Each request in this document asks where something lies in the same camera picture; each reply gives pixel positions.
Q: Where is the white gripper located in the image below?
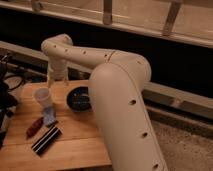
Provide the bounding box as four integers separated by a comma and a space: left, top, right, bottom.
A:
47, 59, 69, 88

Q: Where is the metal window railing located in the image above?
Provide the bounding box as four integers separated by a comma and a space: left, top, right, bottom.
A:
0, 0, 213, 49

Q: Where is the black equipment with cables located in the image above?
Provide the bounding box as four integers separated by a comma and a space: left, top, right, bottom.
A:
0, 55, 18, 149

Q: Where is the brown wooden handle tool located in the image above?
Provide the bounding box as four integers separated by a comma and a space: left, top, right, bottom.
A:
26, 117, 43, 138

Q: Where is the dark ceramic bowl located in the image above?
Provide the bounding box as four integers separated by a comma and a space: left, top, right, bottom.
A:
66, 86, 91, 112

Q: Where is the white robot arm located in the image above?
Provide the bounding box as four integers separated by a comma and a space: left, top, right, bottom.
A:
41, 34, 169, 171

